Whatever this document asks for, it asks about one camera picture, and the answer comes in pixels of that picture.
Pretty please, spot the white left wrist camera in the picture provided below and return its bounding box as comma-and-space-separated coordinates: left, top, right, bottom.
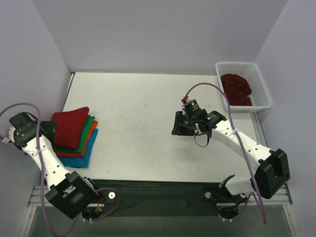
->
1, 127, 16, 144

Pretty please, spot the blue folded t shirt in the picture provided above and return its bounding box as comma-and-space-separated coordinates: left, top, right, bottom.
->
58, 129, 99, 168

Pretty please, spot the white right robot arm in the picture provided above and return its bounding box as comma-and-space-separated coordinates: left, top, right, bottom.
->
171, 100, 290, 201

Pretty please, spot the red t shirt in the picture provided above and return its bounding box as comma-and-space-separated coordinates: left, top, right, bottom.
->
51, 107, 89, 150

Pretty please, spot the green folded t shirt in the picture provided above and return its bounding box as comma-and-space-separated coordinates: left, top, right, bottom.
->
55, 115, 95, 153

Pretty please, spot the orange folded t shirt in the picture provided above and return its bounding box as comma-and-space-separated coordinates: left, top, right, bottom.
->
56, 120, 99, 158

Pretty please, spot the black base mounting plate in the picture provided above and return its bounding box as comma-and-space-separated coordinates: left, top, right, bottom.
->
82, 180, 246, 220

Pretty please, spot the aluminium extrusion rail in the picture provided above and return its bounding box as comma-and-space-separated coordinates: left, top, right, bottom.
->
28, 186, 292, 206

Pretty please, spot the dark red crumpled shirt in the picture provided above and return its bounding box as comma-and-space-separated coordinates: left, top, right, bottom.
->
221, 74, 252, 106

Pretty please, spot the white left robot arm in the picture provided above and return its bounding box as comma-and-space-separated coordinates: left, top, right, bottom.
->
9, 112, 100, 219

